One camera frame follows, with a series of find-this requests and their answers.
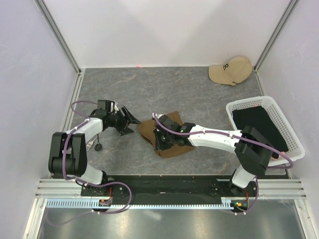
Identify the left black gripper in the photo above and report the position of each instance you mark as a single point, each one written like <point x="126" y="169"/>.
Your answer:
<point x="122" y="128"/>

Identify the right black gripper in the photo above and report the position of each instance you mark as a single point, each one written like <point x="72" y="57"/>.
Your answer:
<point x="160" y="146"/>

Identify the brown cloth napkin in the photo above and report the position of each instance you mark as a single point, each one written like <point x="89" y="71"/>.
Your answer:
<point x="146" y="130"/>

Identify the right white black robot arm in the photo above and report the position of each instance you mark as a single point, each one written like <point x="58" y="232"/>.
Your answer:
<point x="199" y="136"/>

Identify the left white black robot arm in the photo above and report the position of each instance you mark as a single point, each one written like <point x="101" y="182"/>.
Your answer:
<point x="68" y="153"/>

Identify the black spoon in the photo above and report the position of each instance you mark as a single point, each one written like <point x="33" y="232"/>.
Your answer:
<point x="98" y="145"/>

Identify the silver fork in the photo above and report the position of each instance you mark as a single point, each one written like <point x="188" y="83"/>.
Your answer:
<point x="89" y="144"/>

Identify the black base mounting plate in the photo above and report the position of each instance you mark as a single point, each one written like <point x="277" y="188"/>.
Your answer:
<point x="210" y="186"/>

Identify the black cloth in basket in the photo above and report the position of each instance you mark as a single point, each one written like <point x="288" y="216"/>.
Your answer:
<point x="261" y="124"/>

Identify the beige baseball cap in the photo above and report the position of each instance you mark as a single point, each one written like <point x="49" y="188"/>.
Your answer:
<point x="232" y="73"/>

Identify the white plastic basket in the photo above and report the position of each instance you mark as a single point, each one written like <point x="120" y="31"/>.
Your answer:
<point x="295" y="149"/>

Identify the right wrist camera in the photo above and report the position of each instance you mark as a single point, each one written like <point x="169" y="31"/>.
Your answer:
<point x="167" y="122"/>

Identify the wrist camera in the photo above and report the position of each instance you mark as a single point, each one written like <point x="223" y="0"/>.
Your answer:
<point x="107" y="105"/>
<point x="167" y="122"/>

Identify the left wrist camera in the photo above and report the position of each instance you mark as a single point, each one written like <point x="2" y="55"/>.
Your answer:
<point x="107" y="105"/>

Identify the light blue cable duct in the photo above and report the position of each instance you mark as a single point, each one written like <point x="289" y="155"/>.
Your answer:
<point x="107" y="204"/>

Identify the front aluminium rail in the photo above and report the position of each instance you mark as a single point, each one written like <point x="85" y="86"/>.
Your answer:
<point x="270" y="189"/>

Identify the left aluminium frame post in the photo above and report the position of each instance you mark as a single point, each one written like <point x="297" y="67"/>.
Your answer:
<point x="57" y="34"/>

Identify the aluminium frame post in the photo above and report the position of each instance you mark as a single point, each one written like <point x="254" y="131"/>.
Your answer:
<point x="276" y="32"/>
<point x="57" y="34"/>

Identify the right aluminium frame post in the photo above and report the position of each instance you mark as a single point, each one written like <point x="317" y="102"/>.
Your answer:
<point x="276" y="32"/>

